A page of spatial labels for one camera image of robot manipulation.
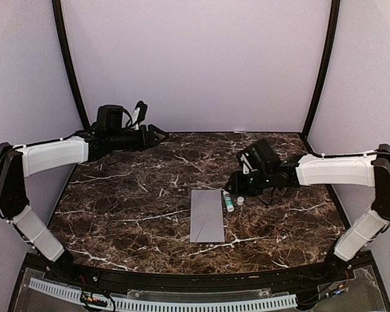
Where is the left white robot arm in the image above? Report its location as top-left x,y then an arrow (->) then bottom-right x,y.
0,101 -> 170,283

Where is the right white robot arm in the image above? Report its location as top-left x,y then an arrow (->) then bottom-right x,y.
224,139 -> 390,282

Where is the green glue stick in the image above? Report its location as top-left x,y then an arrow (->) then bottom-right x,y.
223,190 -> 234,213

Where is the black front rail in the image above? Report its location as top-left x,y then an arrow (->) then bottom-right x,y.
37,261 -> 343,293

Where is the white glue stick cap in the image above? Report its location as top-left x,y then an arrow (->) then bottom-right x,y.
237,196 -> 244,206

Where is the white slotted cable duct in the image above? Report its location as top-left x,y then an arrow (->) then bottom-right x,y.
28,278 -> 297,311

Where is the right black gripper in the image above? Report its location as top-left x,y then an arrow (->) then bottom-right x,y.
225,167 -> 273,196

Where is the left black frame post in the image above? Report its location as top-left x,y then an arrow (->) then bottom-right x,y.
51,0 -> 90,129

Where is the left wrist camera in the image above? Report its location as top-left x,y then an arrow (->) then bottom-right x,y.
132,101 -> 148,123

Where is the right black frame post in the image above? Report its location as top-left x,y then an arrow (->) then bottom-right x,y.
301,0 -> 341,140

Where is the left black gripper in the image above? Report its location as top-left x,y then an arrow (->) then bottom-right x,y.
109,124 -> 170,152

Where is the grey envelope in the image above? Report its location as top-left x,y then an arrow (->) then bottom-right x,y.
190,189 -> 225,243

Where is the black frame post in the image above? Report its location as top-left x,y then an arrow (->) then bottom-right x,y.
301,0 -> 341,140
51,0 -> 90,129

